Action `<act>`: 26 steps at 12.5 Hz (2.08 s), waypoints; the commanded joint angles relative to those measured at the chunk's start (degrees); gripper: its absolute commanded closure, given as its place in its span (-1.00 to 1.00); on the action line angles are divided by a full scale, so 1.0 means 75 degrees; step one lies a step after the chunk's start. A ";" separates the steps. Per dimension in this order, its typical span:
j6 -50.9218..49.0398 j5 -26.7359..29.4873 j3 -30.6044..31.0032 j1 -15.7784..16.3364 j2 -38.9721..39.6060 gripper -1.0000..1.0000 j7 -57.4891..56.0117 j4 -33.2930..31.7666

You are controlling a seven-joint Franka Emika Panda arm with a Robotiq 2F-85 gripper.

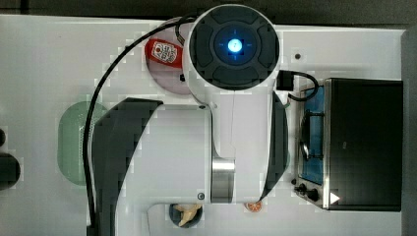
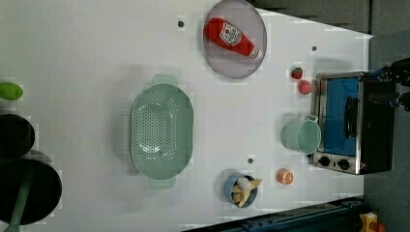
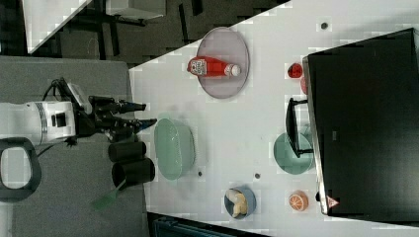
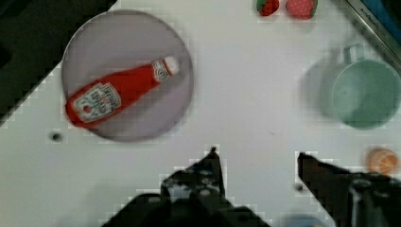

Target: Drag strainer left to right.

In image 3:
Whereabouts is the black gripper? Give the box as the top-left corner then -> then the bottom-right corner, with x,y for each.
75,96 -> 157,142

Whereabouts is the green plastic strainer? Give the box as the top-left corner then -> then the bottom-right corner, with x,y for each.
154,118 -> 196,181

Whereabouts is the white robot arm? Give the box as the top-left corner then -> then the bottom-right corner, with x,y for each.
1,96 -> 157,202

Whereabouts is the black cylinder cup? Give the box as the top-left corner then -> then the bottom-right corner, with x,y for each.
108,141 -> 146,162
112,158 -> 155,189

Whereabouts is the grey mat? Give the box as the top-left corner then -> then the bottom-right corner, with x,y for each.
1,56 -> 149,237

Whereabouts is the green spatula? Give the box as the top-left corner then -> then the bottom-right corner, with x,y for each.
91,181 -> 126,210

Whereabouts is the red ketchup bottle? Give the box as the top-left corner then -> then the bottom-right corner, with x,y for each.
187,56 -> 241,77

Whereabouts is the grey round plate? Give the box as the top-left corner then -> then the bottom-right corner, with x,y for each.
196,27 -> 251,100

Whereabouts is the toy banana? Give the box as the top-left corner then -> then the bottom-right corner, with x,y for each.
226,190 -> 248,217

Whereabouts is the blue bowl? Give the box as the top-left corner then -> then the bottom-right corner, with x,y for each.
224,186 -> 257,219

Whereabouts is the teal green plate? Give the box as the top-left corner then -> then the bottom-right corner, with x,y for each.
273,133 -> 313,175

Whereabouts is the red toy strawberry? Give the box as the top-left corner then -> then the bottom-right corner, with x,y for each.
288,63 -> 303,79

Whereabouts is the toy orange slice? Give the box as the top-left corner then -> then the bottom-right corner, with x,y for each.
289,191 -> 308,211

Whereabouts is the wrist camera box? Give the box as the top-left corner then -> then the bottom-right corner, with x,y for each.
67,83 -> 92,115

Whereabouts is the black cable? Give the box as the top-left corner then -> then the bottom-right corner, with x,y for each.
42,77 -> 68,102

